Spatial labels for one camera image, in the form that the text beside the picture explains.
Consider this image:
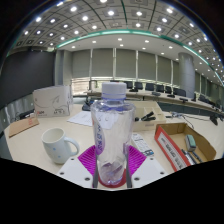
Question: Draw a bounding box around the group of ceiling lights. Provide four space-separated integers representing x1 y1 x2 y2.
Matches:
13 0 224 78

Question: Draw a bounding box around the dark desk telephone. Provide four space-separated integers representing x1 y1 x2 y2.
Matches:
81 96 96 112

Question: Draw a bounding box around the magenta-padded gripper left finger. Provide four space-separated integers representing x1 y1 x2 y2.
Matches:
56 144 100 189

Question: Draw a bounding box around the open brown red-sided cardboard box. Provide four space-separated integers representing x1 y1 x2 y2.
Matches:
153 122 218 173

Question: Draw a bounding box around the small beige open cardboard box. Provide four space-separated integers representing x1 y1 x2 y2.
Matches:
133 105 168 132

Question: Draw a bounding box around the black desk microphone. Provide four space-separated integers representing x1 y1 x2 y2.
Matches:
209 114 219 127

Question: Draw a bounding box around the black marker pen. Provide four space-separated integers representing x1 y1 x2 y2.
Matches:
181 148 198 165
191 150 204 163

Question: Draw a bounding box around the row of black office chairs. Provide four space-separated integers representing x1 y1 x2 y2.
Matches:
109 79 224 108

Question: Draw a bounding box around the flat brown envelope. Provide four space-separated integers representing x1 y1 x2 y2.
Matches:
8 116 40 139

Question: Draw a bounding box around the clear plastic water bottle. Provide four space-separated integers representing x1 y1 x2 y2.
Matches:
90 81 137 187

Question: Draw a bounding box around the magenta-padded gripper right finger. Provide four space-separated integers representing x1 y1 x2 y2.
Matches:
125 144 167 189

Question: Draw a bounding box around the black stapler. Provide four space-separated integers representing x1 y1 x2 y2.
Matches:
134 111 157 122

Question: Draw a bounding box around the white printed cardboard box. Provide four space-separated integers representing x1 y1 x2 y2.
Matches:
32 84 74 118

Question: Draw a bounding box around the white paper sheet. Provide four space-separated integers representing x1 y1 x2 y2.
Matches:
66 110 94 128

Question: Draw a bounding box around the long curved conference desk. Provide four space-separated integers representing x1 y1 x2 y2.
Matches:
86 88 224 118

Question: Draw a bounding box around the white ceramic mug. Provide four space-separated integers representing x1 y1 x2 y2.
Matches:
40 127 81 165

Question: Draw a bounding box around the green whiteboard eraser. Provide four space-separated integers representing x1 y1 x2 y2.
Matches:
184 134 198 152

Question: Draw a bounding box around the white remote control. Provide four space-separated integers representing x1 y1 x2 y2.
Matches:
130 132 155 158

